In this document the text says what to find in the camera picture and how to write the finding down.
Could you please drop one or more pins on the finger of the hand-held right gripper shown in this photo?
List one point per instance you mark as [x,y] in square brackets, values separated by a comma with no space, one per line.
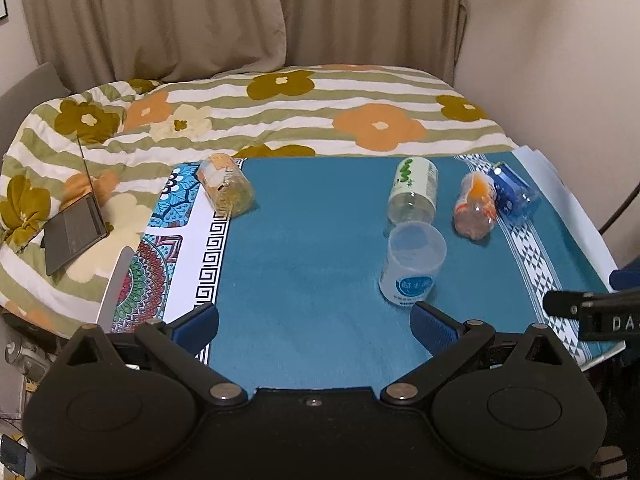
[626,280]
[565,303]

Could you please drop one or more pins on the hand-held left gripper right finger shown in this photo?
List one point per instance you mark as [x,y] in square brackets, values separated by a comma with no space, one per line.
[431,327]

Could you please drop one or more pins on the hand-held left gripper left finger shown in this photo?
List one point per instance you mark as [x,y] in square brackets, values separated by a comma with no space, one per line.
[200,324]

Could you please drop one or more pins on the white cup with blue label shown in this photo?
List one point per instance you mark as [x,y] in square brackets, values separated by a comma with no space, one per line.
[411,272]

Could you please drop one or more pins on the mandala patterned cloth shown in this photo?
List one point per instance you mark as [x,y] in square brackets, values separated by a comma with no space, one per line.
[165,260]

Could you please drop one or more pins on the white curved panel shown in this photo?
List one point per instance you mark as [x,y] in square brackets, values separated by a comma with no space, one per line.
[114,287]

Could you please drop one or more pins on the white sheet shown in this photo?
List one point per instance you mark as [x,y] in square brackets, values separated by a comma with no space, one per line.
[560,185]

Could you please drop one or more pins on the teal cloth mat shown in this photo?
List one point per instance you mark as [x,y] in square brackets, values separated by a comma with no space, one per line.
[310,260]

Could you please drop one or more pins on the dark laptop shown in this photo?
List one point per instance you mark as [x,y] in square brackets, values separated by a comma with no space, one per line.
[72,232]

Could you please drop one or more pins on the silver metal object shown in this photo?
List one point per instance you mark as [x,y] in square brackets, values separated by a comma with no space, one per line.
[22,360]

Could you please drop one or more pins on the dark blue box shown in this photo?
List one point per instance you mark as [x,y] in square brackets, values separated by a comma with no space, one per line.
[12,455]

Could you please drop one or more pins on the floral striped blanket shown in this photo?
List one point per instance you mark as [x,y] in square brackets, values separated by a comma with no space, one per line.
[300,110]

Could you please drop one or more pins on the grey chair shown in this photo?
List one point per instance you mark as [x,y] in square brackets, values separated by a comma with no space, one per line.
[27,97]

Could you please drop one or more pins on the beige curtain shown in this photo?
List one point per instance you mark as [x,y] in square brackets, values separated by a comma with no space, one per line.
[200,15]

